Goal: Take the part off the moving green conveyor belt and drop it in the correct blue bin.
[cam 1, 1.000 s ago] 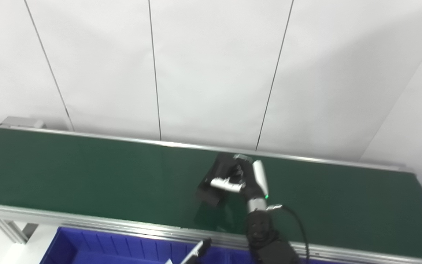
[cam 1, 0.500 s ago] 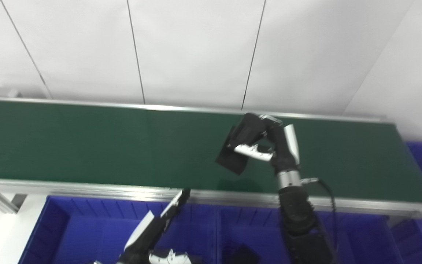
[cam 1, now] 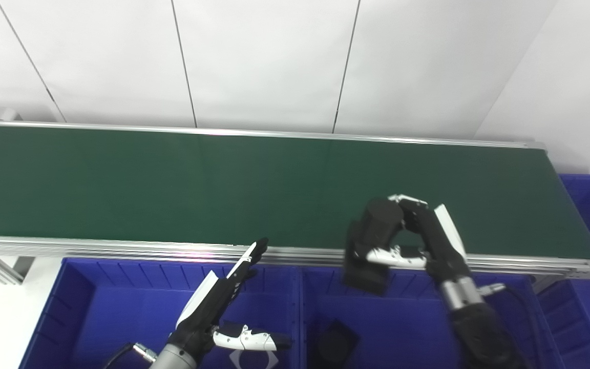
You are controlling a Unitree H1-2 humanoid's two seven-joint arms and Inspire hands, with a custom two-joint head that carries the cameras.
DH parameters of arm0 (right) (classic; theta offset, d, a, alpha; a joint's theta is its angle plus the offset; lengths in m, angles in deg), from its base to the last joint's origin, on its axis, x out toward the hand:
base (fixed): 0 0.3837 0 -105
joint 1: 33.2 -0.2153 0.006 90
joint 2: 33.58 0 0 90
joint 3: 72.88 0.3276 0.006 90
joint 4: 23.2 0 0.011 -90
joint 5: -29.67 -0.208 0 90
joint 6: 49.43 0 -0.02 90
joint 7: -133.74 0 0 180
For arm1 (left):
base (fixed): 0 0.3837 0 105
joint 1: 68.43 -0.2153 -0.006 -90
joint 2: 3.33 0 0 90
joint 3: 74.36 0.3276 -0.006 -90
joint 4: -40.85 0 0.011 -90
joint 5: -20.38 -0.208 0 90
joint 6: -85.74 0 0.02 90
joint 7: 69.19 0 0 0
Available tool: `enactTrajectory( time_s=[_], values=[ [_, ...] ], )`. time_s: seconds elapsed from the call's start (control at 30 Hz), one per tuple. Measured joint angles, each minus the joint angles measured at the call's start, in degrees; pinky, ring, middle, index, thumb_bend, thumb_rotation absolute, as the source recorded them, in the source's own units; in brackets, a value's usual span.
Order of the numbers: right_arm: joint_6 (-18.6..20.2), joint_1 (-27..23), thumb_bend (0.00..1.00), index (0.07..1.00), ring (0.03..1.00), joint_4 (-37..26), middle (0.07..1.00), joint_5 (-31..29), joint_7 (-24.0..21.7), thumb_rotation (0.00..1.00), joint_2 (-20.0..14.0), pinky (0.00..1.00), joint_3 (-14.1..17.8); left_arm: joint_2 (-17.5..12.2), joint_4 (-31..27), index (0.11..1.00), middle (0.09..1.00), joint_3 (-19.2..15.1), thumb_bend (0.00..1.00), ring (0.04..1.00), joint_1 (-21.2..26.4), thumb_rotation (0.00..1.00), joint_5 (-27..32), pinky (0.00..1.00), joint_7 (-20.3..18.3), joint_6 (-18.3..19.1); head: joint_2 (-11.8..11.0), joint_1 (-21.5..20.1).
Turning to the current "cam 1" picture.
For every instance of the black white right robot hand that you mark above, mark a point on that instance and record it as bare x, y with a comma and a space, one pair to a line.
443, 246

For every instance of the flat white part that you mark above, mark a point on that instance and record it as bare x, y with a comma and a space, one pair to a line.
251, 360

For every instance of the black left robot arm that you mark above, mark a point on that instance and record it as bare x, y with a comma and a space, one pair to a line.
174, 359

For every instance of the black cylinder-on-block part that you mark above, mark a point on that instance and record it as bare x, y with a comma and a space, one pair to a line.
372, 228

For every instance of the small black part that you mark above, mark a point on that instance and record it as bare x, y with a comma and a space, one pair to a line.
336, 346

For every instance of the green conveyor belt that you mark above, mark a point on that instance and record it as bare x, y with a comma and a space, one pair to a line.
121, 248
172, 184

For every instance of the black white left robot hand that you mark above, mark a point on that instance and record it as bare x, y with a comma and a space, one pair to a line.
208, 307

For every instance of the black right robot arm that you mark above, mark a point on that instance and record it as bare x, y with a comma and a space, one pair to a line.
479, 328

